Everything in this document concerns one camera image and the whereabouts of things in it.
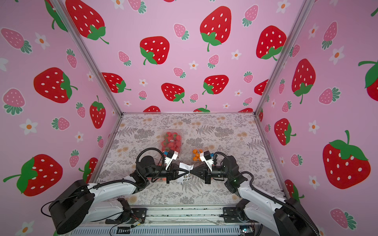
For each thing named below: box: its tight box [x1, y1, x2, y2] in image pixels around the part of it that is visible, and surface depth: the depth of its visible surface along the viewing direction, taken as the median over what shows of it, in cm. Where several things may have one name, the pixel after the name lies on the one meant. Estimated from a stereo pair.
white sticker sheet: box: [179, 162, 194, 174], surface depth 69 cm
